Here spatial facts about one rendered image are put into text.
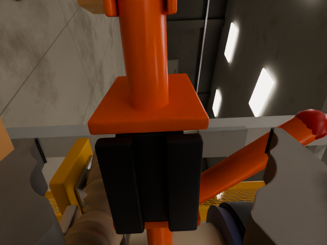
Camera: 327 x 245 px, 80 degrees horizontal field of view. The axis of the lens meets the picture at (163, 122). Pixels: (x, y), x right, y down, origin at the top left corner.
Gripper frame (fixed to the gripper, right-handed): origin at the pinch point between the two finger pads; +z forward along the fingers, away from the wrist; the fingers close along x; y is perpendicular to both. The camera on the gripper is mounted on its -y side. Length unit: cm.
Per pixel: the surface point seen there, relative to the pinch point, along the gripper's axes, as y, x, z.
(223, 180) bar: 5.6, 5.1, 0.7
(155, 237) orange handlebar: 9.3, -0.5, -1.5
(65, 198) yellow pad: 13.0, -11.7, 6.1
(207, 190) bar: 6.6, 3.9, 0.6
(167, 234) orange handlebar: 9.2, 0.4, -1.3
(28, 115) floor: 72, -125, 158
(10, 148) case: 16.0, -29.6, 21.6
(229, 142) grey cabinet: 65, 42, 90
